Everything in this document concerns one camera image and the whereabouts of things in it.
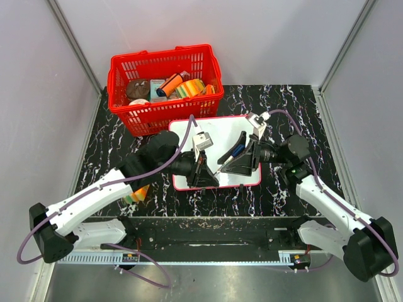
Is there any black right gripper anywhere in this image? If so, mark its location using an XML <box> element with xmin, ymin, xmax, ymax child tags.
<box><xmin>217</xmin><ymin>131</ymin><xmax>289</xmax><ymax>176</ymax></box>

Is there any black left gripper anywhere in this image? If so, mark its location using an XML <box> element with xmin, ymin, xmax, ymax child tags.
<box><xmin>158</xmin><ymin>147</ymin><xmax>220</xmax><ymax>189</ymax></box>

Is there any blue whiteboard marker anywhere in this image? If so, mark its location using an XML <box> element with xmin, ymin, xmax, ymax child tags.
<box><xmin>215</xmin><ymin>144</ymin><xmax>245</xmax><ymax>174</ymax></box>

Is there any pink framed whiteboard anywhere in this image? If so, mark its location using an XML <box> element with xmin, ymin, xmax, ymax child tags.
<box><xmin>168</xmin><ymin>115</ymin><xmax>262</xmax><ymax>191</ymax></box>

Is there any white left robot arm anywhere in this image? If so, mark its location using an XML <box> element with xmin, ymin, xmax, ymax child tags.
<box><xmin>29</xmin><ymin>131</ymin><xmax>219</xmax><ymax>263</ymax></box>

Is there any orange yellow sponge pack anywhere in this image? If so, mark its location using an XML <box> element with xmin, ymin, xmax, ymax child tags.
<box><xmin>123</xmin><ymin>185</ymin><xmax>150</xmax><ymax>204</ymax></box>

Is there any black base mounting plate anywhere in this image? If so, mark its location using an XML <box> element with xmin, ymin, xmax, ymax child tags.
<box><xmin>118</xmin><ymin>216</ymin><xmax>309</xmax><ymax>251</ymax></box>

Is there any orange snack packet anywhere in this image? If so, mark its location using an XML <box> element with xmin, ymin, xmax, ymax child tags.
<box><xmin>200</xmin><ymin>84</ymin><xmax>215</xmax><ymax>96</ymax></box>

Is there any yellow green striped sponge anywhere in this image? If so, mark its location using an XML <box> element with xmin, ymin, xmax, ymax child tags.
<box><xmin>176</xmin><ymin>79</ymin><xmax>205</xmax><ymax>98</ymax></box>

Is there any orange pump bottle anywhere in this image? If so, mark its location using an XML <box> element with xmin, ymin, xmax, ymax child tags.
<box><xmin>157</xmin><ymin>70</ymin><xmax>190</xmax><ymax>97</ymax></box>

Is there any white round lid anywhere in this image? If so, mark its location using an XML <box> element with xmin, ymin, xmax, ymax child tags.
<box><xmin>128</xmin><ymin>99</ymin><xmax>150</xmax><ymax>106</ymax></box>

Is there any red plastic basket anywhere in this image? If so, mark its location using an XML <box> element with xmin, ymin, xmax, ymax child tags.
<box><xmin>106</xmin><ymin>44</ymin><xmax>224</xmax><ymax>137</ymax></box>

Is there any teal small box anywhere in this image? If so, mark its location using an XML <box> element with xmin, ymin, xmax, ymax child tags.
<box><xmin>149</xmin><ymin>79</ymin><xmax>167</xmax><ymax>103</ymax></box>

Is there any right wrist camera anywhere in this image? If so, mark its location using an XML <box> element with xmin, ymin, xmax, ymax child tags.
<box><xmin>246</xmin><ymin>112</ymin><xmax>270</xmax><ymax>139</ymax></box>

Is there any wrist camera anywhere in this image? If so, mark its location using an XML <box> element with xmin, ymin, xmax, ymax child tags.
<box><xmin>246</xmin><ymin>112</ymin><xmax>270</xmax><ymax>139</ymax></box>
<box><xmin>192</xmin><ymin>131</ymin><xmax>213</xmax><ymax>157</ymax></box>

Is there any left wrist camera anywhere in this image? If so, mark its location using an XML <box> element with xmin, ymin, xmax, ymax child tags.
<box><xmin>192</xmin><ymin>131</ymin><xmax>213</xmax><ymax>157</ymax></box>

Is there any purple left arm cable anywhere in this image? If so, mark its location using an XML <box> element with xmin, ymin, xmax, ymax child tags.
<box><xmin>16</xmin><ymin>114</ymin><xmax>200</xmax><ymax>289</ymax></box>

